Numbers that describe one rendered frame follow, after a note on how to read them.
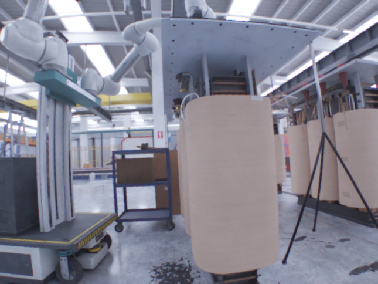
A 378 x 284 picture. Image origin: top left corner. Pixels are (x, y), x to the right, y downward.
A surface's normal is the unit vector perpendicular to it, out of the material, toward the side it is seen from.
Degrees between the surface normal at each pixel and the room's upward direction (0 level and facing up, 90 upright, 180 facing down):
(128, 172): 90
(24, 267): 90
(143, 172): 90
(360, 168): 90
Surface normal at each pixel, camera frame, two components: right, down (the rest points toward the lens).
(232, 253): 0.11, -0.07
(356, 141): -0.73, 0.00
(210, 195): -0.42, -0.03
